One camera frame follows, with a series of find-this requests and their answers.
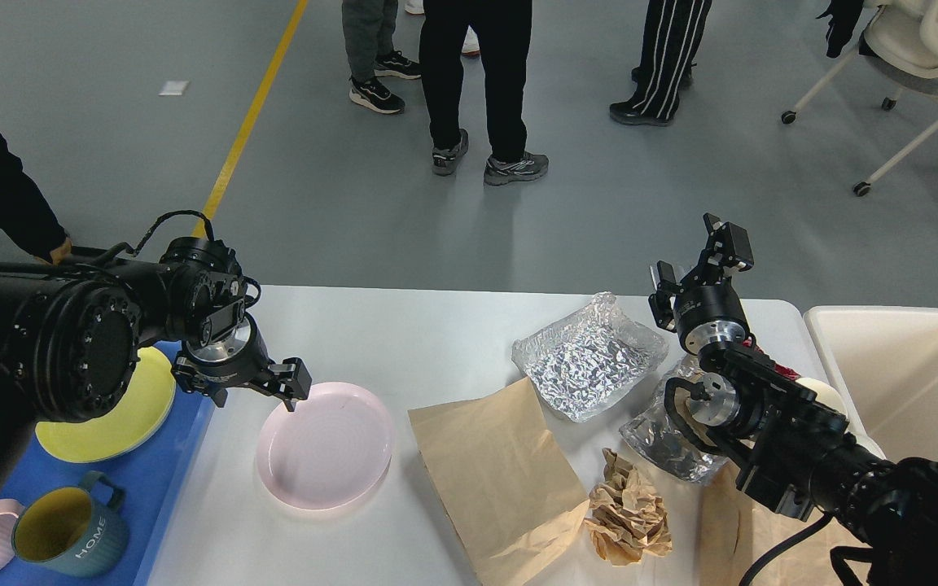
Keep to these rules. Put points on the cream plastic bin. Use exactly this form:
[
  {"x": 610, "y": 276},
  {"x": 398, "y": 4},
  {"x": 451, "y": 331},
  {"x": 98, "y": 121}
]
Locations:
[{"x": 885, "y": 359}]

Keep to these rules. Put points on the brown paper bag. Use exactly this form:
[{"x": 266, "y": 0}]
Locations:
[
  {"x": 735, "y": 531},
  {"x": 515, "y": 502}
]

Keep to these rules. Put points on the teal HOME mug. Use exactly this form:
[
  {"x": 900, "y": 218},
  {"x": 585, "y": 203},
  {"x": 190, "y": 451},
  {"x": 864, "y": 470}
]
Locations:
[{"x": 74, "y": 530}]

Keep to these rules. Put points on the crumpled brown paper ball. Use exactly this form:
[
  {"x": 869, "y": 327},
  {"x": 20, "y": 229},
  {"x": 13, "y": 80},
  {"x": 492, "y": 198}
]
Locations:
[{"x": 628, "y": 518}]

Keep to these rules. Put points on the person in black sneakers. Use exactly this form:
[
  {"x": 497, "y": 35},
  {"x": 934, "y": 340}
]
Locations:
[{"x": 368, "y": 28}]

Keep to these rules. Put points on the black jacket on chair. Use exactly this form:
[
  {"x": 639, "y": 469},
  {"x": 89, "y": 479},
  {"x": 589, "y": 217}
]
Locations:
[{"x": 843, "y": 16}]

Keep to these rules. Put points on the white office chair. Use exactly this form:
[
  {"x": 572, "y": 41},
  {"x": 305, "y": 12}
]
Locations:
[{"x": 900, "y": 40}]

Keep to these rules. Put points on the crumpled aluminium foil tray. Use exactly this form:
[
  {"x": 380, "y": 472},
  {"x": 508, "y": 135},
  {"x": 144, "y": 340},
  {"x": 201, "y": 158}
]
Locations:
[{"x": 587, "y": 361}]

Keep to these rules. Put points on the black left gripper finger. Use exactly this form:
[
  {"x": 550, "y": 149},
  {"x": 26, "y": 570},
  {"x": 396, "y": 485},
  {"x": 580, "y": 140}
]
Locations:
[
  {"x": 206, "y": 377},
  {"x": 290, "y": 382}
]

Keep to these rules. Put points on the white paper cup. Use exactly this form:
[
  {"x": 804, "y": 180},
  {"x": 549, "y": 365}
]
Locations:
[{"x": 824, "y": 394}]

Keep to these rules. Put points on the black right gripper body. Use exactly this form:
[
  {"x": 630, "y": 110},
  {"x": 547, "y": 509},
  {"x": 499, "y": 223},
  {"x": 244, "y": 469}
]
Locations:
[{"x": 701, "y": 315}]

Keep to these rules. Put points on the red small object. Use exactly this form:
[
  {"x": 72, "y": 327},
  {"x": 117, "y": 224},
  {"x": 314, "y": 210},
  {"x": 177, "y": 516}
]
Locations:
[{"x": 781, "y": 369}]

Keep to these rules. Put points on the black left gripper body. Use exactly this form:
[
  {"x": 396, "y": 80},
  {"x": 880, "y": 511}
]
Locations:
[{"x": 249, "y": 358}]

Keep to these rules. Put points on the blue plastic tray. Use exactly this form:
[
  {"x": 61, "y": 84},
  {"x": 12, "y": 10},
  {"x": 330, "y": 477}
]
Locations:
[{"x": 151, "y": 474}]

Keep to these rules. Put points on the white paper bowl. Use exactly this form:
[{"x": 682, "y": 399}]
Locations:
[{"x": 869, "y": 444}]

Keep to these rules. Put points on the crumpled foil bag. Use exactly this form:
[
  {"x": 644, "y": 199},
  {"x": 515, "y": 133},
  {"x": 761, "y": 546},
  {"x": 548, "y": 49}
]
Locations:
[{"x": 653, "y": 435}]

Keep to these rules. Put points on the person in grey sneakers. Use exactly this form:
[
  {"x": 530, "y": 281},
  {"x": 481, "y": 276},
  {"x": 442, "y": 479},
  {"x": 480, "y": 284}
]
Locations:
[{"x": 504, "y": 29}]

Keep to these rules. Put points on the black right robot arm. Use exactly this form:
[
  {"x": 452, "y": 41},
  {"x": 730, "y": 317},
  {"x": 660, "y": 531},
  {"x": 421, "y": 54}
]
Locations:
[{"x": 794, "y": 454}]

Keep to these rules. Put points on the pink plate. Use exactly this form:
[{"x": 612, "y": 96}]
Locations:
[{"x": 328, "y": 451}]

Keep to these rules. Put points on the person in striped trousers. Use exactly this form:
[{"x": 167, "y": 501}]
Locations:
[{"x": 671, "y": 38}]

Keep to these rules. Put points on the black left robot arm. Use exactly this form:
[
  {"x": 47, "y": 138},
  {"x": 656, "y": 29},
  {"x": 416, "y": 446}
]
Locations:
[{"x": 70, "y": 334}]

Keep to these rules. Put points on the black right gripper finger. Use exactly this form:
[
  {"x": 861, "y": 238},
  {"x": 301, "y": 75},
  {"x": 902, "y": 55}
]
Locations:
[
  {"x": 661, "y": 301},
  {"x": 728, "y": 251}
]

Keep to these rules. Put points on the yellow plate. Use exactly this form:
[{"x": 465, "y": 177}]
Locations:
[{"x": 138, "y": 415}]

